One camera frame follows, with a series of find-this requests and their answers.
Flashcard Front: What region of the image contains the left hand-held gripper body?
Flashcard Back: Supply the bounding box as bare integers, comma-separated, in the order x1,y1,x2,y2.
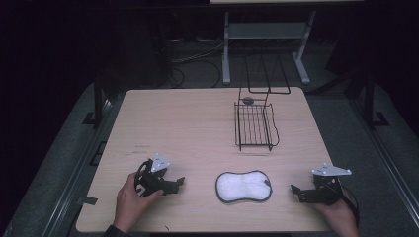
133,152,179,198

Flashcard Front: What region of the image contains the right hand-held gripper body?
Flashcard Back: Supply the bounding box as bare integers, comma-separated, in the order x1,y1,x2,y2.
297,162,353,206

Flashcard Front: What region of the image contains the white sponge with dark edge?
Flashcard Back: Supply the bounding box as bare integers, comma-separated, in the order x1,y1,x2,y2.
214,170,274,203

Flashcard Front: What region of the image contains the black wire rack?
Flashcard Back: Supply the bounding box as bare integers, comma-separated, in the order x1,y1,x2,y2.
233,52,292,152

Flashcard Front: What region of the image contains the person's right hand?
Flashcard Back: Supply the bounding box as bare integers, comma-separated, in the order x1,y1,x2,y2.
310,187,360,237

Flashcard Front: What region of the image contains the person's left hand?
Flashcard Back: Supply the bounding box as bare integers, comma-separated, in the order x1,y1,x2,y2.
113,172,165,234

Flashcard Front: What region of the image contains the person's left dark sleeve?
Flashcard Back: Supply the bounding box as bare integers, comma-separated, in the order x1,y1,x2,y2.
102,224,130,237

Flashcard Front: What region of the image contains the grey metal stand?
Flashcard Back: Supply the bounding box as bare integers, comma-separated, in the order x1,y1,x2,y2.
221,10,317,86

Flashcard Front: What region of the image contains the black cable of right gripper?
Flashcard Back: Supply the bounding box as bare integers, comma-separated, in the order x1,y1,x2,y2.
329,184,361,228

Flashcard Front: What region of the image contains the black metal frame post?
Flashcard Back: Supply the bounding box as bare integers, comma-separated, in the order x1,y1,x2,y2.
362,70,390,129
82,73,106,127

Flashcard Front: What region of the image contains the black cable on floor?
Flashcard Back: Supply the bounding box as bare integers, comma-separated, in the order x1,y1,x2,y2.
164,40,225,89

